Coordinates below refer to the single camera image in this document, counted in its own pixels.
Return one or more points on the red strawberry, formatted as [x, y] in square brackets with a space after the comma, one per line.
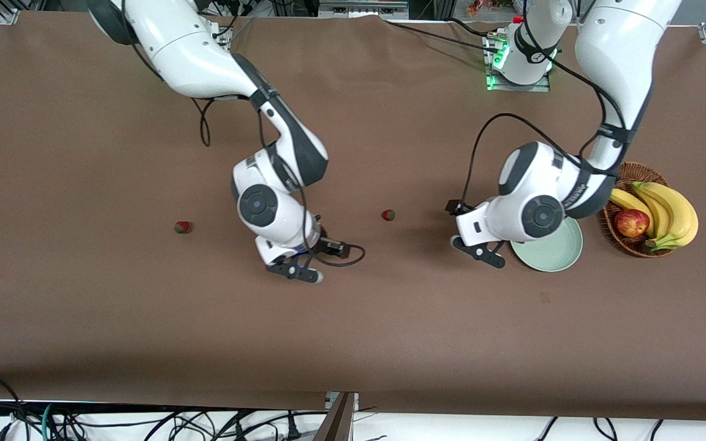
[182, 227]
[388, 215]

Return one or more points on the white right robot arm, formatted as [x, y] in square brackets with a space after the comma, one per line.
[187, 55]

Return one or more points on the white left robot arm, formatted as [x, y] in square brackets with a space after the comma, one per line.
[610, 49]

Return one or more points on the light green round plate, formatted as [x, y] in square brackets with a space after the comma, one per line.
[549, 254]

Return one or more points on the yellow banana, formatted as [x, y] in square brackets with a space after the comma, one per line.
[629, 201]
[659, 211]
[684, 214]

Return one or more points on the red apple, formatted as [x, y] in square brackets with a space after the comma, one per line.
[632, 223]

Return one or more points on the brown wicker basket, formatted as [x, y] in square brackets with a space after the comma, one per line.
[632, 246]

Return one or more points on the brown table cover cloth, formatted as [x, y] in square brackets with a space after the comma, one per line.
[83, 153]

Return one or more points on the orange background object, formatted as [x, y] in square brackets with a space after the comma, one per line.
[488, 6]

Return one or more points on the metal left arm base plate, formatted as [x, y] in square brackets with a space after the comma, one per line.
[518, 87]

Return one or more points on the aluminium frame bar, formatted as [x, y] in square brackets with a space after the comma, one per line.
[362, 7]

